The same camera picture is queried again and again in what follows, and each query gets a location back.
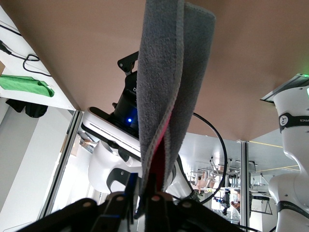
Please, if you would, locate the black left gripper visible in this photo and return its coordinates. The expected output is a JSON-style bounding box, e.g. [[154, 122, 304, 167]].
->
[[108, 51, 140, 136]]

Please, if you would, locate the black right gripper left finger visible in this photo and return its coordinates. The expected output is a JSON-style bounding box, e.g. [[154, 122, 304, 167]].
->
[[38, 175, 141, 232]]

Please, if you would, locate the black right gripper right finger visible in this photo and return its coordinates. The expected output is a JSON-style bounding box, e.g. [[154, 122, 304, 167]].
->
[[144, 173, 240, 232]]

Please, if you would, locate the grey microfibre towel pink inside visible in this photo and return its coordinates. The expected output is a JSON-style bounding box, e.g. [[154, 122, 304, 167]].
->
[[134, 0, 216, 218]]

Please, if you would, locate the black metal stand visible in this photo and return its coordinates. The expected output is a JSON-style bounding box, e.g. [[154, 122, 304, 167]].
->
[[250, 192, 274, 215]]

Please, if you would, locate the green cloth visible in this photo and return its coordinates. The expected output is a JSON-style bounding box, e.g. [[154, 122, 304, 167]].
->
[[0, 74, 55, 98]]

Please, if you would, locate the black garment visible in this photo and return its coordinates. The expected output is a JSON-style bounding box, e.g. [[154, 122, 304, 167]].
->
[[5, 98, 48, 118]]

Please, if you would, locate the light grey wrist camera box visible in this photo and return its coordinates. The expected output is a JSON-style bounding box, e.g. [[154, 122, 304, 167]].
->
[[81, 107, 142, 159]]

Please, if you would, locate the aluminium frame post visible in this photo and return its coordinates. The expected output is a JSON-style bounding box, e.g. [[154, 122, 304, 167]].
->
[[40, 110, 84, 219], [238, 139, 250, 227]]

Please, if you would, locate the black looping camera cable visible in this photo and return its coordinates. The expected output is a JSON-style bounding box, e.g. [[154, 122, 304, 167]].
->
[[178, 112, 227, 206]]

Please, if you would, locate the black power cable with plug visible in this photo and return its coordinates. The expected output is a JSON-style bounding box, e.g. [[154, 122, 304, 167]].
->
[[0, 40, 53, 77]]

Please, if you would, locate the thin black cable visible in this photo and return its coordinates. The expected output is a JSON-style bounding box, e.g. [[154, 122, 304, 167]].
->
[[0, 23, 23, 37]]

